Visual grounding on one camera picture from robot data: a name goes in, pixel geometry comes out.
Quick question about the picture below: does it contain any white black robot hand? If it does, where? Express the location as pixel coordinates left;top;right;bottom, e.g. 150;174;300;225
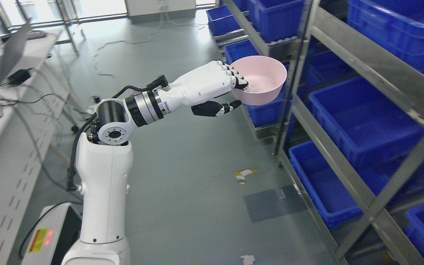
158;61;249;117

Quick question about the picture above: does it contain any pink plastic bowl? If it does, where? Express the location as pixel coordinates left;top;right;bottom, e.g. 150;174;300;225
230;56;287;106

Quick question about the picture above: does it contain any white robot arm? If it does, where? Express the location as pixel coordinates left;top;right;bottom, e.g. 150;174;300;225
62;89;166;265

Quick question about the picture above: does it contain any steel shelf rack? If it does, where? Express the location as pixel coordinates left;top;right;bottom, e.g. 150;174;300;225
224;0;424;265

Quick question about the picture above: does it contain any blue crate rack middle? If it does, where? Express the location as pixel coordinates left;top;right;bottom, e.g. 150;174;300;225
308;77;424;170

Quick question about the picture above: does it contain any blue crate rack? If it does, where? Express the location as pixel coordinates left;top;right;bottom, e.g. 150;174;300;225
288;141;401;230
347;0;424;74
308;77;424;170

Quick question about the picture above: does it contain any blue crate rack lower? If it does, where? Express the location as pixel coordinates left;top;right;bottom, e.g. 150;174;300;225
288;141;401;230

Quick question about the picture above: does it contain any black power adapter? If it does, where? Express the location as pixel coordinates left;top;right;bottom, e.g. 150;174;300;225
7;68;32;86

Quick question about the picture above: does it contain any white desk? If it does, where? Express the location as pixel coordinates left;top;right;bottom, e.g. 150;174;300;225
0;29;69;265

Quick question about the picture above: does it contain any blue crate rack upper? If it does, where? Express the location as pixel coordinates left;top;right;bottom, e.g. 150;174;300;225
347;0;424;74

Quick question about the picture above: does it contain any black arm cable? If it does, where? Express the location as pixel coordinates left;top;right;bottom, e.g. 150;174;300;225
67;75;169;191

